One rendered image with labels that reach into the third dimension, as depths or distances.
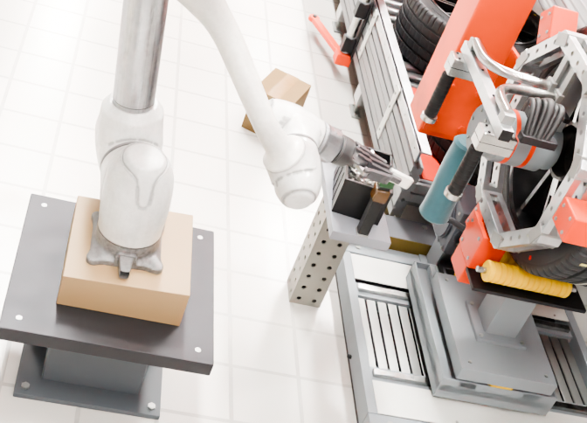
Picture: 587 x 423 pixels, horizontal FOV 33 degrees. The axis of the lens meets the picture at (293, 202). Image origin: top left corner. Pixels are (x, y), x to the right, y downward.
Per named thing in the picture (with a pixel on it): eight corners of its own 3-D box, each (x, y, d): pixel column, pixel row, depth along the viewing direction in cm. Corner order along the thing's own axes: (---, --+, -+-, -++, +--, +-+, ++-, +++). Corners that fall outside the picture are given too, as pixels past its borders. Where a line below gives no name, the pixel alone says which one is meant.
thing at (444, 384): (544, 418, 288) (559, 396, 282) (431, 398, 279) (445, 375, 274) (504, 300, 327) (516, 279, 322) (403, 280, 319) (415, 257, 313)
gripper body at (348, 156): (346, 146, 233) (376, 161, 237) (340, 126, 239) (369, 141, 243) (328, 169, 236) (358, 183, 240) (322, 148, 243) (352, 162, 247)
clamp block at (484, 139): (509, 159, 229) (519, 141, 226) (474, 150, 227) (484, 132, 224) (504, 147, 233) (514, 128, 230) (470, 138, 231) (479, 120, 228)
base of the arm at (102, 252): (83, 275, 228) (86, 258, 225) (91, 213, 245) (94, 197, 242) (162, 287, 232) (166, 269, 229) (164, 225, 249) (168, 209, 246)
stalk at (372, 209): (368, 238, 266) (396, 178, 254) (356, 235, 265) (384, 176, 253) (366, 230, 268) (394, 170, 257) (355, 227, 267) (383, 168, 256)
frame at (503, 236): (529, 295, 246) (640, 118, 215) (506, 290, 244) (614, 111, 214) (482, 168, 289) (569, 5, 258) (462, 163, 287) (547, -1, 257)
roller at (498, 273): (573, 304, 266) (583, 288, 263) (474, 283, 259) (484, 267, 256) (567, 289, 271) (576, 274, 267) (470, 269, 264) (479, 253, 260)
